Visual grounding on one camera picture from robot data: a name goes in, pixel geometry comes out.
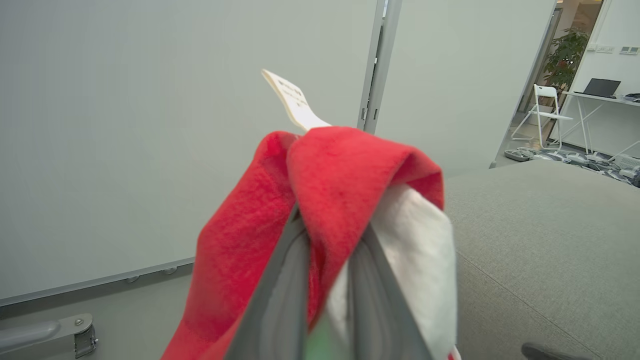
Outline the grey fabric sofa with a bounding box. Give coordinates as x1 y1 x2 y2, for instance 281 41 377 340
442 159 640 360

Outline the red and white fleece garment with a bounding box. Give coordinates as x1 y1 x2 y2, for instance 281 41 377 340
161 69 462 360

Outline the black laptop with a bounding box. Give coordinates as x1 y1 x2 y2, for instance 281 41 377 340
573 78 622 99

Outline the patterned grey floor rug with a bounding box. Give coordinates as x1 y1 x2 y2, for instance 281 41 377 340
515 146 640 188

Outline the green potted plant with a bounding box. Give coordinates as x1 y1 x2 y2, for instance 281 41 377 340
544 27 590 91

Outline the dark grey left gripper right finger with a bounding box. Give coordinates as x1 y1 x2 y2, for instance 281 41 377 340
348 223 435 360

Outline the white desk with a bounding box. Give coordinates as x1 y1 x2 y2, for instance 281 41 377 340
561 90 640 162

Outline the black rounded object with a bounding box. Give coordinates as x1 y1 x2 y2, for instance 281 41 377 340
521 343 583 360

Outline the grey metal partition foot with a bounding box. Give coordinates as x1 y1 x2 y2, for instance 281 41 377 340
0 313 99 359

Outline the white folding chair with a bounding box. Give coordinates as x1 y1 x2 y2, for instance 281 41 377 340
510 84 574 150

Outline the grey partition screen panel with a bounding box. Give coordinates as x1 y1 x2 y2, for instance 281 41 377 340
363 0 558 179
0 0 387 307

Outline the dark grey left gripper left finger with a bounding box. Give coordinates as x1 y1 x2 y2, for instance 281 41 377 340
225 204 312 360

